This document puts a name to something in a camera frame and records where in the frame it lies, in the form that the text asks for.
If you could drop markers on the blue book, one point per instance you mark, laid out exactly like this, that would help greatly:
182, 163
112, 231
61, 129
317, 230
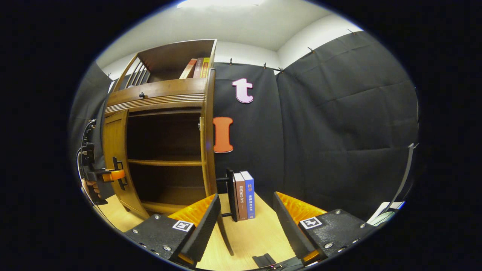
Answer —
249, 195

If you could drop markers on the wooden double-door shoe cabinet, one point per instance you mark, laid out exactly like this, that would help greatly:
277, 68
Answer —
169, 56

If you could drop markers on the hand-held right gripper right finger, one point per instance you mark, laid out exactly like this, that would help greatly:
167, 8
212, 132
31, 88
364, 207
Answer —
290, 231

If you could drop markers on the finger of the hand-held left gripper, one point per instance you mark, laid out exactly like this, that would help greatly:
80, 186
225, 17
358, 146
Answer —
115, 175

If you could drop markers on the dark red book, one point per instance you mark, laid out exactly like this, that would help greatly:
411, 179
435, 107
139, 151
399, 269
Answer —
198, 67

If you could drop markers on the wooden cabinet door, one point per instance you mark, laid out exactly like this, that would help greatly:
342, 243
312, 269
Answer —
231, 195
113, 143

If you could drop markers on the large ceiling light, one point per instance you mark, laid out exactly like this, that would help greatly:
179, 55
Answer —
218, 3

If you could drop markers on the wooden cabinet drawer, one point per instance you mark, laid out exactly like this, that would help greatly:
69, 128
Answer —
165, 90

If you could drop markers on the wooden inner shelf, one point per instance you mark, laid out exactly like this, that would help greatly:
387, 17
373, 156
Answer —
165, 162

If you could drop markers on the yellow book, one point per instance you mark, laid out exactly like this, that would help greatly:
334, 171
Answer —
205, 67

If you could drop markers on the brown book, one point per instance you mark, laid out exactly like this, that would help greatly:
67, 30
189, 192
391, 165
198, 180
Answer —
241, 199

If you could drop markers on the beige book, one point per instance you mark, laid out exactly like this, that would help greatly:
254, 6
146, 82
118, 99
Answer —
188, 69

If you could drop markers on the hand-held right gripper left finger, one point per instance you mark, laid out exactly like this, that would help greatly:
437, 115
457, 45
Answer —
203, 233

